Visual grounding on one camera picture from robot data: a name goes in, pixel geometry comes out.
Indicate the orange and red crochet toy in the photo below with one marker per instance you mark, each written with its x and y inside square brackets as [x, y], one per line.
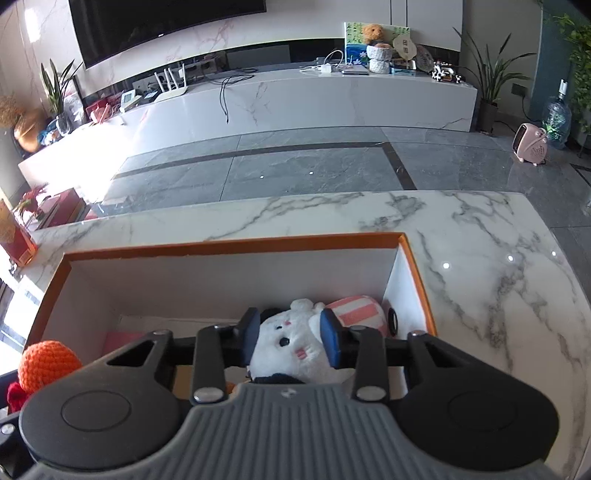
[48, 364]

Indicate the red and gold gift box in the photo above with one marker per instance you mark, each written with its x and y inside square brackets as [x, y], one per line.
[16, 240]

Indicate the green hanging plant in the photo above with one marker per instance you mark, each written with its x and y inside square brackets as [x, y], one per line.
[579, 55]

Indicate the wall outlet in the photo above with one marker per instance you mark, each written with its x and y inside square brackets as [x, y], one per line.
[519, 90]

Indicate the white plush toy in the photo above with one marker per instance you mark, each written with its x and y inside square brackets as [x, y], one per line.
[288, 350]

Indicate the white marble TV console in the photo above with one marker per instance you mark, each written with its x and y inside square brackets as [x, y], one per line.
[300, 106]

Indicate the silver laptop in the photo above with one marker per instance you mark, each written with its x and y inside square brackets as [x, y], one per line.
[355, 70]

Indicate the small white display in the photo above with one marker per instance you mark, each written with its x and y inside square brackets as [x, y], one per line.
[128, 99]

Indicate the white router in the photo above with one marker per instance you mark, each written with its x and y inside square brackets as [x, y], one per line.
[168, 94]

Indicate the pink heater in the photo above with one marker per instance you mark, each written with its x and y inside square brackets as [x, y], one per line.
[531, 145]

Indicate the small blue box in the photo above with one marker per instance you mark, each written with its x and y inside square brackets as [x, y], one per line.
[47, 136]

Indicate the potted long-leaf plant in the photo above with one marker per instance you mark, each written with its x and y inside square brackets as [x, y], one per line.
[487, 115]

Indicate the black television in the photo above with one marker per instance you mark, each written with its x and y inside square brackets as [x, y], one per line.
[161, 27]

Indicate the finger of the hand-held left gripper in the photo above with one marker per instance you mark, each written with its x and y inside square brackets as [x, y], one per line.
[7, 438]

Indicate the brown teddy bear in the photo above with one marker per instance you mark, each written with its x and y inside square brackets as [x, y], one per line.
[374, 33]

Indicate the pink striped plush toy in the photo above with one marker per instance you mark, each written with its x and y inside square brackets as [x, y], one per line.
[360, 314]

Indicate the large water bottle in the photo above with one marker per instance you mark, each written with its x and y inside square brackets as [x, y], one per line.
[556, 117]

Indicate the green and blue painting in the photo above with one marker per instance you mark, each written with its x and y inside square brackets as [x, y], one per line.
[355, 41]

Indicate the pink card holder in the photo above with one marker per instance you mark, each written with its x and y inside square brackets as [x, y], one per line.
[117, 344]

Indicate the black and white toy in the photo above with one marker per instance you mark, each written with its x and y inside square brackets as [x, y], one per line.
[445, 74]

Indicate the round hand fan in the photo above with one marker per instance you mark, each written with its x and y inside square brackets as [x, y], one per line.
[405, 46]

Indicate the red flower plant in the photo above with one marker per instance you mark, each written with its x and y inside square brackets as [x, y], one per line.
[32, 198]

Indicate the dark red box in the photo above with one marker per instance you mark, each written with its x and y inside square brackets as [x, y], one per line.
[64, 207]

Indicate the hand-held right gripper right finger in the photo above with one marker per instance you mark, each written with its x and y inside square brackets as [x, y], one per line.
[331, 339]

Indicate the small red pink box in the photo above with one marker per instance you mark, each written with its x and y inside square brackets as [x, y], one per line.
[101, 111]

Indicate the long-leaf plant in glass vase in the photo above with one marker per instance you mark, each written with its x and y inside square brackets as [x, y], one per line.
[57, 92]

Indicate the patterned round fan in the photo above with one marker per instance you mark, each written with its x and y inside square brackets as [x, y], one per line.
[424, 59]

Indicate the dried flower bouquet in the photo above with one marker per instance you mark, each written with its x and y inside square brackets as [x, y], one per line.
[9, 110]

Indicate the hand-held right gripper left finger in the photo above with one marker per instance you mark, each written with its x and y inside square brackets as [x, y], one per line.
[251, 337]

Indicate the white box with orange rim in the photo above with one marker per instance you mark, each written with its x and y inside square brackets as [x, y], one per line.
[207, 286]

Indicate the orange round vase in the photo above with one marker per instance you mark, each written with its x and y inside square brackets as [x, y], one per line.
[27, 134]

